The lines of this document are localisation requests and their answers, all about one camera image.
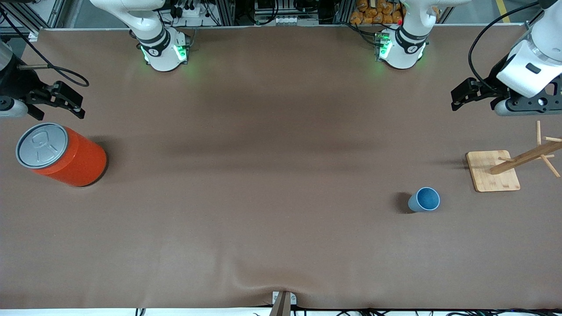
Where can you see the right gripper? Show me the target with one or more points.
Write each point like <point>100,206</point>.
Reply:
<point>18,83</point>

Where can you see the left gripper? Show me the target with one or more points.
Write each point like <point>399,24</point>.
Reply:
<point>496,81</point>

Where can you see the light blue plastic cup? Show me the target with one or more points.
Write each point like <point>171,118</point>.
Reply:
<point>426,199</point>

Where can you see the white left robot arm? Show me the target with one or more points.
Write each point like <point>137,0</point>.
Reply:
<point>404,52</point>

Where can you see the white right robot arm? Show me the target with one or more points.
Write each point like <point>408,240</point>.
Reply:
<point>158,52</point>

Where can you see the orange can with silver lid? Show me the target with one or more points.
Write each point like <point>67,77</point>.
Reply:
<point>79,162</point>

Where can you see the wooden mug tree stand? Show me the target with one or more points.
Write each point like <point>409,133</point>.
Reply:
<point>491,175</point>

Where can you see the pile of orange packets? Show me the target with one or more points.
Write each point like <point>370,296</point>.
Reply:
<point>373,15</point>

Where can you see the white power strip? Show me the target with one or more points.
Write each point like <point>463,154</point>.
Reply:
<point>191,12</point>

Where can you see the white terminal strip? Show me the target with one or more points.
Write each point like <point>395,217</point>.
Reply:
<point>281,20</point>

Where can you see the aluminium profile frame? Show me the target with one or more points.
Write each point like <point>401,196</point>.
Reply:
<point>48,13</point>

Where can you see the small metal table bracket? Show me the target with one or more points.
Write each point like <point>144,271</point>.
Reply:
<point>275,296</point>

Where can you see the brown strut at bracket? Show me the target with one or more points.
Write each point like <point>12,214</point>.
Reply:
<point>281,307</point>

